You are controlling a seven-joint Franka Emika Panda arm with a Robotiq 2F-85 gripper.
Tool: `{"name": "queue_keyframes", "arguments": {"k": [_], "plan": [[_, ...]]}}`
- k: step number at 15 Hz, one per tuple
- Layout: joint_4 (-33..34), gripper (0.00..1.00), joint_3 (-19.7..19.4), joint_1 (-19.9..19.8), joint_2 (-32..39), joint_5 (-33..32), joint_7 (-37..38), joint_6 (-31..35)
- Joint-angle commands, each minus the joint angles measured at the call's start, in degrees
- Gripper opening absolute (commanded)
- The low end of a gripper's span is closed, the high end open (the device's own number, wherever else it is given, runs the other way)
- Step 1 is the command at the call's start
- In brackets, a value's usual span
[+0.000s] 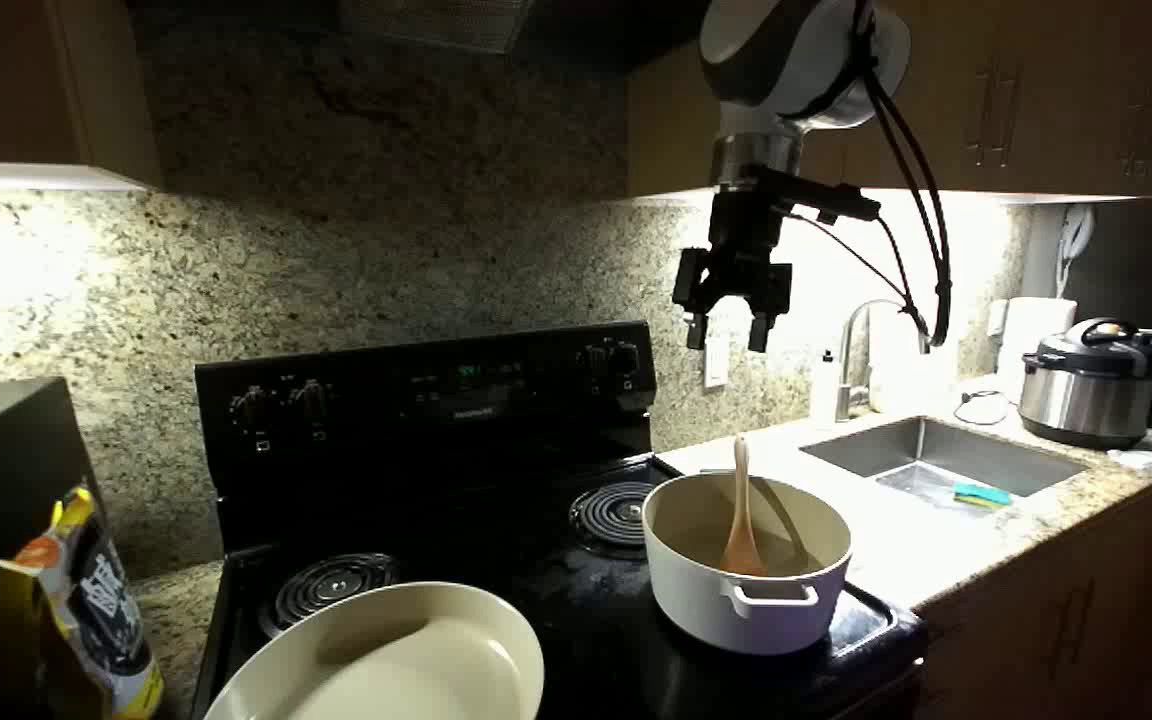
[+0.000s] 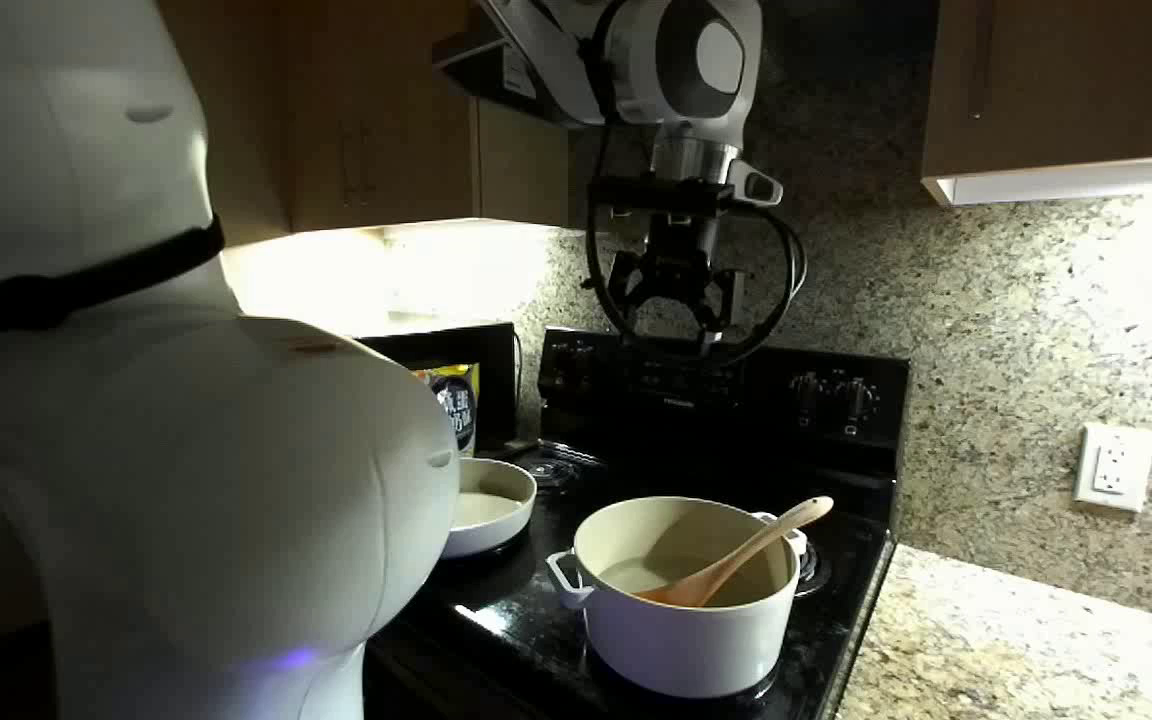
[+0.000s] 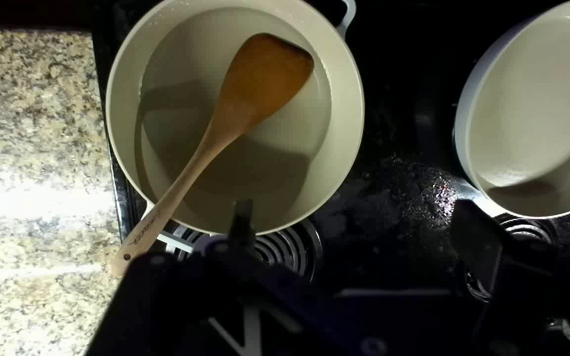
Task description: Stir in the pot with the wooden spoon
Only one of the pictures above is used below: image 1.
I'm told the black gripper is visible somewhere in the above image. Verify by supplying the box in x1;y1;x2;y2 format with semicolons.
673;184;797;358

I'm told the wooden spoon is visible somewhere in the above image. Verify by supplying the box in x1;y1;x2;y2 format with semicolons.
722;434;768;581

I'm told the chrome faucet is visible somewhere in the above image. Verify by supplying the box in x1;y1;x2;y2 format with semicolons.
833;294;936;423

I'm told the stainless steel sink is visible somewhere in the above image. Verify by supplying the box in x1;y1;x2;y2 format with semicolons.
797;410;1098;522

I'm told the black electric stove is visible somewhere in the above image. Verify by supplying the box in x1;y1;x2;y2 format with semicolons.
189;322;933;720

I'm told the green sponge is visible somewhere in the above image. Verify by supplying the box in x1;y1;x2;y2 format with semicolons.
954;481;1022;515

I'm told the white paper towel roll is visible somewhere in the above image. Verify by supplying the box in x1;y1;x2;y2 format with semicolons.
994;294;1082;400

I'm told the silver black pressure cooker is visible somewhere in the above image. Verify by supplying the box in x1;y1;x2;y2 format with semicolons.
1014;314;1152;454

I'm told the brown lower cabinet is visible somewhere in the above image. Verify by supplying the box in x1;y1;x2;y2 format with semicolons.
914;463;1152;720

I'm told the white bowl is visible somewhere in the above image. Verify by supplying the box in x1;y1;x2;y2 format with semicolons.
201;578;552;720

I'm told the yellow black snack bag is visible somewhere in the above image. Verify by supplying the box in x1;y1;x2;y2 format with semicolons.
0;481;174;720

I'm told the brown upper cabinet plain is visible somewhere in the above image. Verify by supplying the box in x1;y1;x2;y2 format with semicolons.
0;0;161;192

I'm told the white wall outlet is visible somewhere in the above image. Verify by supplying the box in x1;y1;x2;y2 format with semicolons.
697;323;736;396

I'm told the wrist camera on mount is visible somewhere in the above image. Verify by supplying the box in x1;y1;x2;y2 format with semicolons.
752;163;883;227

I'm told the white pot with handles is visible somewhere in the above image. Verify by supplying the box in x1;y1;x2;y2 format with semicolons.
638;469;860;661

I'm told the brown upper cabinet with handles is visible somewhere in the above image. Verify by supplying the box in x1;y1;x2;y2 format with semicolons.
626;0;1152;209

